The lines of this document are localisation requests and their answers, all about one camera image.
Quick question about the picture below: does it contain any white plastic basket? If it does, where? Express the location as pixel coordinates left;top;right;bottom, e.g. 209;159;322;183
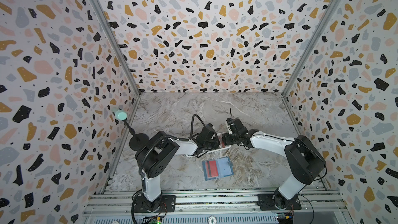
195;145;231;158

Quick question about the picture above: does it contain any red-circle credit card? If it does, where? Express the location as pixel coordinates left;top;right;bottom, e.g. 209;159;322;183
204;160;219;179

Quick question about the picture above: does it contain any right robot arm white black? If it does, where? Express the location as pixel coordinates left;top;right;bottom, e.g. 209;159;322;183
222;117;326;201

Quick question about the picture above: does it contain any stack of red-circle cards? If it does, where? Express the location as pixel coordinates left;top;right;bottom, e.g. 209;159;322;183
218;133;225;149

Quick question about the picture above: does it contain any black stand with green ball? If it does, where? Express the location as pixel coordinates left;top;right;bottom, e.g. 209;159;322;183
113;108;149;151

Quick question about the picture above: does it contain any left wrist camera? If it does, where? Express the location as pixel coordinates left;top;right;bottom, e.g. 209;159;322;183
206;123;214;129

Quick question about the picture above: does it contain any aluminium rail base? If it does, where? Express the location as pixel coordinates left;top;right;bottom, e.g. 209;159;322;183
81;188;352;224

